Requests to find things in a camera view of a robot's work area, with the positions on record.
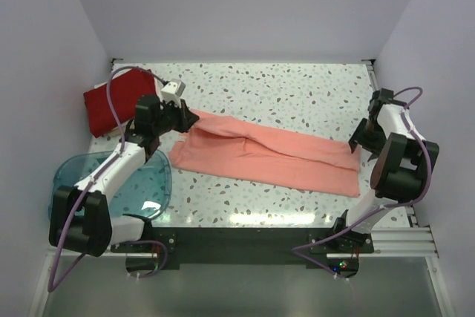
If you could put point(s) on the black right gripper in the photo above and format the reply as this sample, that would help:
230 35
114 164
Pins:
375 148

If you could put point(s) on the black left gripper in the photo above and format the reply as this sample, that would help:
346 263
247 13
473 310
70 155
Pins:
187 119

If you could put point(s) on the salmon pink t-shirt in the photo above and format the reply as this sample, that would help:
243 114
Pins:
224 146

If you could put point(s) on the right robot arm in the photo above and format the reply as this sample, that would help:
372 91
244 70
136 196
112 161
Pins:
401 175

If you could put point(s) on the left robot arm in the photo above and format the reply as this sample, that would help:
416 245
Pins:
80 218

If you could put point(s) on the blue transparent plastic bin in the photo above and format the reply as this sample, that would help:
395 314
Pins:
147 192

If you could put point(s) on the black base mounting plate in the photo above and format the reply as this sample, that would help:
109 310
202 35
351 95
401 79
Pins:
237 246

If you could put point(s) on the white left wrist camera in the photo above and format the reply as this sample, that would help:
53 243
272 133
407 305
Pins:
172 91

